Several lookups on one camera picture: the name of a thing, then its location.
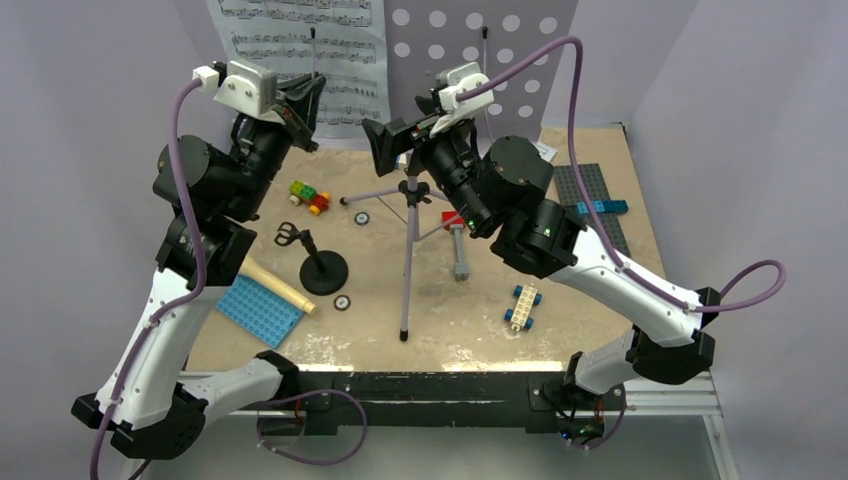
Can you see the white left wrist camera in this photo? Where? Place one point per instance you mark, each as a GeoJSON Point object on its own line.
{"type": "Point", "coordinates": [245, 87]}

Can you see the beige toy microphone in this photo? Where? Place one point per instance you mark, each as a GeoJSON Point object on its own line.
{"type": "Point", "coordinates": [264, 277]}

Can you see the red and grey brick hammer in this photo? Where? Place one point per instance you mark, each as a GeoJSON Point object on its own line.
{"type": "Point", "coordinates": [456, 226]}

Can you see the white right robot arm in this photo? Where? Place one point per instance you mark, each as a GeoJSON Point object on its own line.
{"type": "Point", "coordinates": [666, 343]}

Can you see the lilac music stand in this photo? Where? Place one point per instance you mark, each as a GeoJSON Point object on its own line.
{"type": "Point", "coordinates": [424, 86]}

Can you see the sheet music pages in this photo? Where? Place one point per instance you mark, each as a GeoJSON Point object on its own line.
{"type": "Point", "coordinates": [344, 40]}

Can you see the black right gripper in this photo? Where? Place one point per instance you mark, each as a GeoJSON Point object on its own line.
{"type": "Point", "coordinates": [387, 142]}

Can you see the white brick wheeled chassis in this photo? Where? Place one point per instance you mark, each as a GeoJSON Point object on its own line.
{"type": "Point", "coordinates": [519, 317]}

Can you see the dark grey brick baseplate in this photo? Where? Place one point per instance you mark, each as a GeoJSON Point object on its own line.
{"type": "Point", "coordinates": [569, 194]}

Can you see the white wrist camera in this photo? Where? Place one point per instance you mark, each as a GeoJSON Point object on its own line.
{"type": "Point", "coordinates": [245, 87]}
{"type": "Point", "coordinates": [461, 92]}

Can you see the poker chip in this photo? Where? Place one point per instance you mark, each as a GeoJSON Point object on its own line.
{"type": "Point", "coordinates": [361, 218]}
{"type": "Point", "coordinates": [342, 302]}

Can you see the poker chip centre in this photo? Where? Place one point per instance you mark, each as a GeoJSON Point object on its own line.
{"type": "Point", "coordinates": [361, 218]}

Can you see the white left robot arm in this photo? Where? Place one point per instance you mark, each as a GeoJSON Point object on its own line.
{"type": "Point", "coordinates": [144, 409]}

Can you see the blue brick on baseplate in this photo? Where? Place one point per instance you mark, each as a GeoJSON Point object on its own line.
{"type": "Point", "coordinates": [617, 207]}

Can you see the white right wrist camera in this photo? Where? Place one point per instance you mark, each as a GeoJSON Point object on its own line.
{"type": "Point", "coordinates": [461, 92]}

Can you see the sheet music page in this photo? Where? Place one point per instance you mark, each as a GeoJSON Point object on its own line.
{"type": "Point", "coordinates": [546, 152]}

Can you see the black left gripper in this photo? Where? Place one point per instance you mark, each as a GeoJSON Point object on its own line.
{"type": "Point", "coordinates": [303, 93]}

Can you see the colourful brick toy car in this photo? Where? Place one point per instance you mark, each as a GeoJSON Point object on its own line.
{"type": "Point", "coordinates": [304, 194]}

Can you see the aluminium left side rail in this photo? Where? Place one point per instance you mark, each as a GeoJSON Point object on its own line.
{"type": "Point", "coordinates": [187, 409]}

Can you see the black front base frame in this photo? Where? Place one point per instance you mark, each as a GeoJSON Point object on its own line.
{"type": "Point", "coordinates": [532, 401]}

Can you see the poker chip near front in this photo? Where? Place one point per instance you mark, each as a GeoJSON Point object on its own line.
{"type": "Point", "coordinates": [342, 302]}

